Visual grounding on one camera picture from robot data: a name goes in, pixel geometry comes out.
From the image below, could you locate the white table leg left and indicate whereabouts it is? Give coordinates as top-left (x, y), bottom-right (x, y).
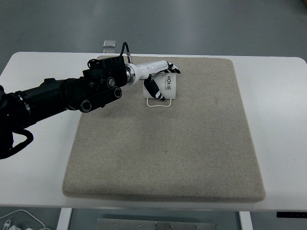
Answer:
top-left (56, 208), bottom-right (72, 230)

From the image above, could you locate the white cable on floor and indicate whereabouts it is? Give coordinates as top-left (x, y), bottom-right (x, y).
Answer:
top-left (0, 209), bottom-right (47, 230)

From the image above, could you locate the white table leg right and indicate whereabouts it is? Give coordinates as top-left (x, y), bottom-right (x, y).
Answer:
top-left (239, 211), bottom-right (253, 230)

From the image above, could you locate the white table leg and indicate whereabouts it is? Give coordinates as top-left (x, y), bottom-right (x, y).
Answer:
top-left (239, 211), bottom-right (253, 230)
top-left (56, 208), bottom-right (72, 230)

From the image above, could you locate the black table control panel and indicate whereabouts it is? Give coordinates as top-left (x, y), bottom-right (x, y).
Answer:
top-left (276, 212), bottom-right (307, 219)

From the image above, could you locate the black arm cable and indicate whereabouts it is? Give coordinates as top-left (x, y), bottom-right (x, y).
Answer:
top-left (119, 42), bottom-right (134, 63)

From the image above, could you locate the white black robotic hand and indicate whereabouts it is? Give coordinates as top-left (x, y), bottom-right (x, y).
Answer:
top-left (124, 59), bottom-right (182, 102)

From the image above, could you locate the white HOME mug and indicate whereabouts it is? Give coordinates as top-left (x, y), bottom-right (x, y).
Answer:
top-left (143, 72), bottom-right (177, 107)

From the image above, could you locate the beige felt mat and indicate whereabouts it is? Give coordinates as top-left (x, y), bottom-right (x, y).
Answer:
top-left (62, 57), bottom-right (265, 203)

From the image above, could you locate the lower metal floor plate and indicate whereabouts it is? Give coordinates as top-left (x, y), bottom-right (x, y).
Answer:
top-left (103, 49), bottom-right (116, 54)

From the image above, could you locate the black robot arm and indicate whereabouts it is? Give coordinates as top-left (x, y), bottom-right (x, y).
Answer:
top-left (0, 56), bottom-right (128, 159)

